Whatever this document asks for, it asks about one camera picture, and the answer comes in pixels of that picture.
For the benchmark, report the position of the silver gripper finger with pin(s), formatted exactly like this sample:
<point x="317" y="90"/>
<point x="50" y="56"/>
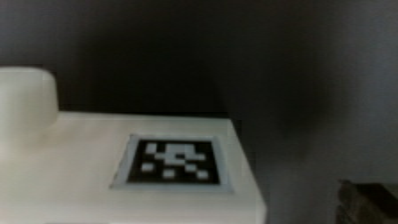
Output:
<point x="368" y="203"/>

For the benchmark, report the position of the white front drawer box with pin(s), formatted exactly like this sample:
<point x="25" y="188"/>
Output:
<point x="116" y="169"/>

